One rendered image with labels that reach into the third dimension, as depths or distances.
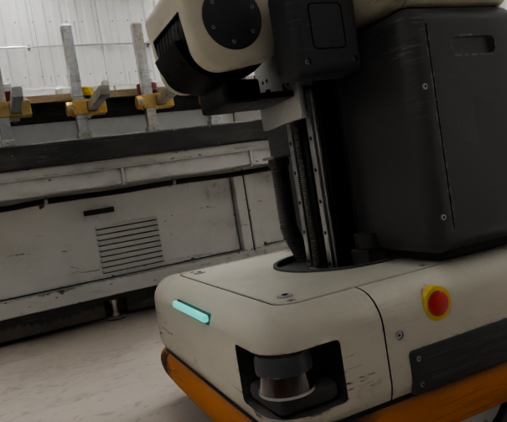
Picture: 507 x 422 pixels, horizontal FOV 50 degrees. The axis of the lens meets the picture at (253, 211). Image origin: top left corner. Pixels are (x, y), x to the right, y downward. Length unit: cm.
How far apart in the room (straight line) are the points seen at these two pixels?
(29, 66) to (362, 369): 892
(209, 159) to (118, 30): 779
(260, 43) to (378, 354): 53
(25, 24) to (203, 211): 756
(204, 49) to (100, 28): 893
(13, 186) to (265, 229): 109
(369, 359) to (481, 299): 22
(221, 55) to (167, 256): 151
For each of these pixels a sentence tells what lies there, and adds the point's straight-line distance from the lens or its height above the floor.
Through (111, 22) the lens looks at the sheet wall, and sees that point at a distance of 989.
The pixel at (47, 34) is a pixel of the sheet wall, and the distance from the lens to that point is 963.
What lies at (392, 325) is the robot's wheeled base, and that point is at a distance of 80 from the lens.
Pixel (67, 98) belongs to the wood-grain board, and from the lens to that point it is 223.
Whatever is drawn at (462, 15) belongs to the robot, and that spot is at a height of 67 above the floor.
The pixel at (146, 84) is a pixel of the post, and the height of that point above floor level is 88.
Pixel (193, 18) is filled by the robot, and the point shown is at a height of 73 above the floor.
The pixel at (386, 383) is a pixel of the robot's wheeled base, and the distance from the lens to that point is 81.
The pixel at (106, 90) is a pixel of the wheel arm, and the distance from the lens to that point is 178.
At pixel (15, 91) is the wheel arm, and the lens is 175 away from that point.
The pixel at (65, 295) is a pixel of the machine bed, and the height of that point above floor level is 14.
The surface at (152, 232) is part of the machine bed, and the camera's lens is 230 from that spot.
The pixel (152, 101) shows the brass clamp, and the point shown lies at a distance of 208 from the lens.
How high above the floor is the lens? 46
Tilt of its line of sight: 3 degrees down
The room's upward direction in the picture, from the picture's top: 9 degrees counter-clockwise
